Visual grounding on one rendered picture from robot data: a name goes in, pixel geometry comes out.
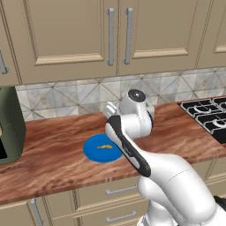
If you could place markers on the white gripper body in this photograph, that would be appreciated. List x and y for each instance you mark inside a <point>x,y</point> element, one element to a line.
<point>110,109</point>

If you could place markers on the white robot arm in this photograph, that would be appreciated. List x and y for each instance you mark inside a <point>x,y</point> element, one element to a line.
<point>173,182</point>

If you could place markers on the orange-yellow piece of meat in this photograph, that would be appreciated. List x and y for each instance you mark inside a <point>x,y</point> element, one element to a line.
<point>104,146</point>

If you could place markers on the blue round plate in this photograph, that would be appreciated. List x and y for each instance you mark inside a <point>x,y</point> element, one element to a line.
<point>97,154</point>

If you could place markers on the beige drawer front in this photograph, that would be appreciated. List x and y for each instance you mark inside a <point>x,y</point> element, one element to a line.
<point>91,192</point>
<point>94,217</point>

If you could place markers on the black gas hob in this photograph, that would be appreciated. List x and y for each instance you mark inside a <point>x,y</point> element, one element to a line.
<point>206,116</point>

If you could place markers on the dark green countertop appliance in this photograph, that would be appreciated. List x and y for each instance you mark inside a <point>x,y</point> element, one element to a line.
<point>11,126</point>

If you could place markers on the beige base cupboard door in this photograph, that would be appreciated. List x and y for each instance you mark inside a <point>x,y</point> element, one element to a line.
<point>13,214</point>
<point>58,210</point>
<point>213,172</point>

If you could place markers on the beige wall cupboard door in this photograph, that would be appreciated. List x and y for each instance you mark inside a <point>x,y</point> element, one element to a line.
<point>213,32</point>
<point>164,29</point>
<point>67,32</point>
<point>7,44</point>

